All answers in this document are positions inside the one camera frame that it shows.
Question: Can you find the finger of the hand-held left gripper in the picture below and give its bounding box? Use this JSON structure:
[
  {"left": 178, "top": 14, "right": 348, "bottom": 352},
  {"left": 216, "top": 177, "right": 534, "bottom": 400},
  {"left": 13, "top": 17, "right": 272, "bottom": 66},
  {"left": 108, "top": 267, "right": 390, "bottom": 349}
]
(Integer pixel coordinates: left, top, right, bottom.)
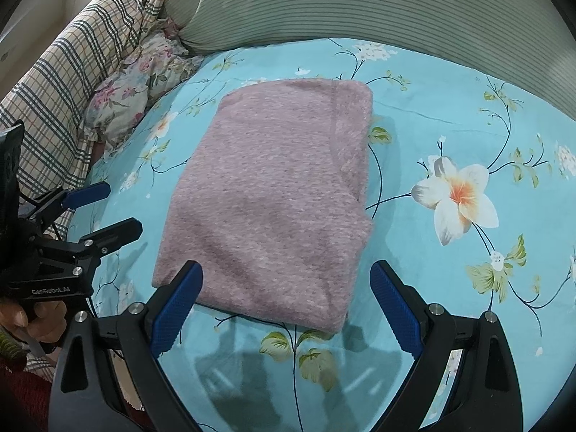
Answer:
[
  {"left": 18, "top": 181, "right": 112, "bottom": 226},
  {"left": 78, "top": 217, "right": 144, "bottom": 256}
]

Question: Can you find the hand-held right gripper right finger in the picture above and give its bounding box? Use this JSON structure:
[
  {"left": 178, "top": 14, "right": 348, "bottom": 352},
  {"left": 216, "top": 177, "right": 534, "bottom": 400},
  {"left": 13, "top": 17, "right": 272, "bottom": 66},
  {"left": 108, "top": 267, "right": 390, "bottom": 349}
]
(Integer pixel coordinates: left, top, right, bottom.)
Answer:
[{"left": 369, "top": 260, "right": 525, "bottom": 432}]

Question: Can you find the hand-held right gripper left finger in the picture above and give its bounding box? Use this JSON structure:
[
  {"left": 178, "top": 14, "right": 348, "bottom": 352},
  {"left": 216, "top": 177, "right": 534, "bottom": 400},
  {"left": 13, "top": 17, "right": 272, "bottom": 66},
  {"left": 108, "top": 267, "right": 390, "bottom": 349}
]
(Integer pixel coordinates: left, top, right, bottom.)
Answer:
[{"left": 47, "top": 260, "right": 204, "bottom": 432}]

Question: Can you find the pink fleece sweater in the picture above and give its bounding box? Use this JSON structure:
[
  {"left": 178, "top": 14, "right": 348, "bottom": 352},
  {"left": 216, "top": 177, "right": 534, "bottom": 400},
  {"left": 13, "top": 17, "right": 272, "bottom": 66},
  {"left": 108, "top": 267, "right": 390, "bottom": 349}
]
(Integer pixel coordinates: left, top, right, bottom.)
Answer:
[{"left": 152, "top": 78, "right": 375, "bottom": 334}]

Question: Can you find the person's left hand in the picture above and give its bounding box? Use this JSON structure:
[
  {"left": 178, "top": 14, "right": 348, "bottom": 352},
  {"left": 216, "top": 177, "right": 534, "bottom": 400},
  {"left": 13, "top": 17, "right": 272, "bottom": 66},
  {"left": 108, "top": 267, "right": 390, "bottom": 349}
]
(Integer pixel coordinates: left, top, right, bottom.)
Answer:
[{"left": 0, "top": 299, "right": 68, "bottom": 356}]

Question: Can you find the pink floral pillow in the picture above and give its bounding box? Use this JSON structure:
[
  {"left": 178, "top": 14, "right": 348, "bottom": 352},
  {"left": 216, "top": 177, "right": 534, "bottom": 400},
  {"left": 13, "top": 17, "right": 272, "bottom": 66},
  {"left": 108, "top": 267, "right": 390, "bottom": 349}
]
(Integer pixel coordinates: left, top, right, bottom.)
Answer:
[{"left": 85, "top": 31, "right": 203, "bottom": 145}]

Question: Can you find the dark red cloth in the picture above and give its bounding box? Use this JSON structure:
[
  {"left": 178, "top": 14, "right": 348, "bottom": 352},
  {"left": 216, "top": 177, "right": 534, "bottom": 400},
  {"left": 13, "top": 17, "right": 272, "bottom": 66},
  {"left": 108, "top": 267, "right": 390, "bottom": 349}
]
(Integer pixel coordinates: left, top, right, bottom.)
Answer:
[{"left": 0, "top": 355, "right": 59, "bottom": 432}]

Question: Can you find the plaid blanket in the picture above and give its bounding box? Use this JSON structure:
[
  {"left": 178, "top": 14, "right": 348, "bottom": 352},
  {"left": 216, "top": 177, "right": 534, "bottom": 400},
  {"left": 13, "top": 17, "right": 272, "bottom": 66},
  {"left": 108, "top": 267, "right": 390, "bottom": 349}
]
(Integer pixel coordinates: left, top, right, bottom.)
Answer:
[{"left": 0, "top": 0, "right": 181, "bottom": 217}]

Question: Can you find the blue floral bed sheet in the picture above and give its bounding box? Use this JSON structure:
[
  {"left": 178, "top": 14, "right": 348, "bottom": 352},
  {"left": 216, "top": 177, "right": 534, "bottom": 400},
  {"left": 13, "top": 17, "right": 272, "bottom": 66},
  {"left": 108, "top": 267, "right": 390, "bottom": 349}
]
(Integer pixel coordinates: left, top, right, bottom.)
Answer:
[{"left": 67, "top": 36, "right": 576, "bottom": 432}]

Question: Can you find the grey striped pillow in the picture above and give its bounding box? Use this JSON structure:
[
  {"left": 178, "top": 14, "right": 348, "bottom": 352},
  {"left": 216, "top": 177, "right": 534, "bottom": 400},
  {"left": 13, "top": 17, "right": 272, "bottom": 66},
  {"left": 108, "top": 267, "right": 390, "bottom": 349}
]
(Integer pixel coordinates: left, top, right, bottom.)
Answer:
[{"left": 164, "top": 0, "right": 576, "bottom": 120}]

